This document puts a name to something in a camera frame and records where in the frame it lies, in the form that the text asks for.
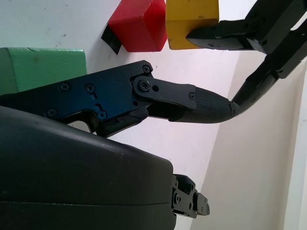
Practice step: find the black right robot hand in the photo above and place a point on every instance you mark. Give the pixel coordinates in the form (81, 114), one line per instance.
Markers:
(72, 167)

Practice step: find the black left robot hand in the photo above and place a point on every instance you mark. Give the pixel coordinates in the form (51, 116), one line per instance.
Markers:
(275, 24)

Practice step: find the yellow wooden block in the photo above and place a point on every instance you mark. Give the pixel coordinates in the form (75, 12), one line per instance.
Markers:
(189, 14)

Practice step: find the green wooden block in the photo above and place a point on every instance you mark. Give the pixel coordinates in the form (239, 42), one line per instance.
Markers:
(48, 67)

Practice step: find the red wooden block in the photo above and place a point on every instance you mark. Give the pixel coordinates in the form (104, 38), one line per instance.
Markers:
(136, 26)

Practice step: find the black tape strip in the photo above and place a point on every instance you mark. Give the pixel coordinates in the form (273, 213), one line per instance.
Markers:
(111, 40)

